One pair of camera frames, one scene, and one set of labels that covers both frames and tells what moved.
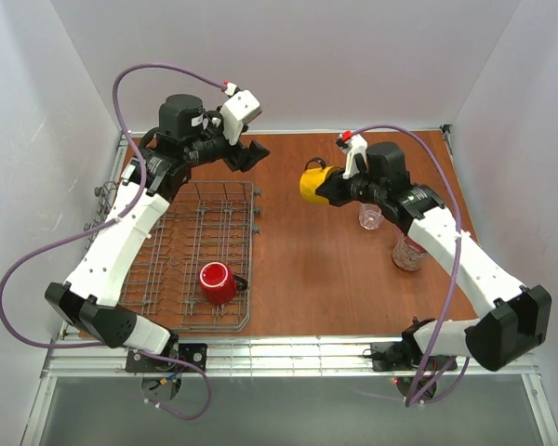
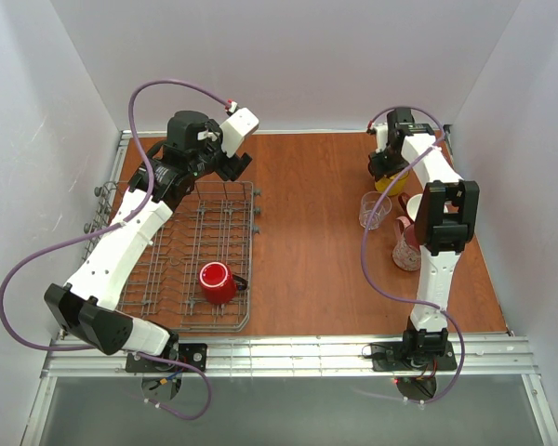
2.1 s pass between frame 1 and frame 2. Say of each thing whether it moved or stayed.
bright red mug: stayed
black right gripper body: moved
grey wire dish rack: stayed
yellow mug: moved
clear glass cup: stayed
